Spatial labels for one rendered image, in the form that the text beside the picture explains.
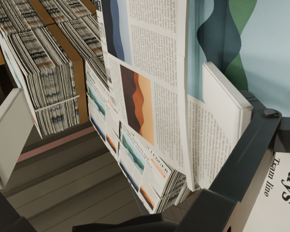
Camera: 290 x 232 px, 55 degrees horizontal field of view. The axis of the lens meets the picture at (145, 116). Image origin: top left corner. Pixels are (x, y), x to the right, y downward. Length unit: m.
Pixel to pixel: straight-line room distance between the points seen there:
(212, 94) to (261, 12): 0.06
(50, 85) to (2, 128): 1.00
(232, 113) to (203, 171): 0.14
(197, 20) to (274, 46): 0.07
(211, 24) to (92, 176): 3.44
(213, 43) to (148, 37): 0.09
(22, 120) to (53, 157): 3.47
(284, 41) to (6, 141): 0.17
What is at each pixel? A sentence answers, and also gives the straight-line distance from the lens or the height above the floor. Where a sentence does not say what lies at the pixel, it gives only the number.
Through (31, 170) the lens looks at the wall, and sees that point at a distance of 3.66.
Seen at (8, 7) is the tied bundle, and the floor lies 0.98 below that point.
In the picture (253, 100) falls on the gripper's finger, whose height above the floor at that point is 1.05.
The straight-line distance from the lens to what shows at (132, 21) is 0.30.
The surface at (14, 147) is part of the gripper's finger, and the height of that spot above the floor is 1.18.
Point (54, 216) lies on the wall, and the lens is 3.74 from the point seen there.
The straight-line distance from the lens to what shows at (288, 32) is 0.18.
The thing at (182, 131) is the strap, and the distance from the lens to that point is 0.26.
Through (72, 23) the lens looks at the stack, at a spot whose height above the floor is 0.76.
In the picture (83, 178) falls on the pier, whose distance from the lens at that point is 3.58.
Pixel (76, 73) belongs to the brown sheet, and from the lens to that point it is 1.18.
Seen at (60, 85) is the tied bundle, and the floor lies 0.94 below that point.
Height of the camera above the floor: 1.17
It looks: 25 degrees down
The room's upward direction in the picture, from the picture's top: 113 degrees counter-clockwise
